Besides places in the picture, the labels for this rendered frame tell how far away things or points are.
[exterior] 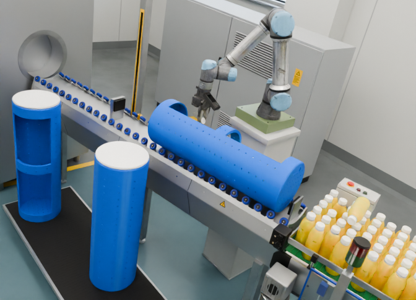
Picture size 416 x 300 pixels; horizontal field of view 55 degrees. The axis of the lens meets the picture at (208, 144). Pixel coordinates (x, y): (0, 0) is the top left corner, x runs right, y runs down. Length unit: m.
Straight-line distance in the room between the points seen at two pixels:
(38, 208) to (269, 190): 1.85
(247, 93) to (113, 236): 2.22
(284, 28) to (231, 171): 0.77
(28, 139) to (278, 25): 1.84
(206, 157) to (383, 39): 2.95
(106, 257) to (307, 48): 2.28
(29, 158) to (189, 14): 2.39
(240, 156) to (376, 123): 2.90
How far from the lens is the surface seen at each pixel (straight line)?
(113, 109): 2.71
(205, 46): 4.41
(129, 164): 2.09
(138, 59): 2.95
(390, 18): 4.61
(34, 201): 3.29
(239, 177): 2.03
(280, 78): 2.25
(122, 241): 2.36
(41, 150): 3.09
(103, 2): 7.11
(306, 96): 3.60
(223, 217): 2.22
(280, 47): 2.20
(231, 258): 2.91
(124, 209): 2.21
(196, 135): 2.15
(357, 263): 1.63
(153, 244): 3.17
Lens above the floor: 2.16
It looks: 28 degrees down
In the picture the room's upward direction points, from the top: 11 degrees clockwise
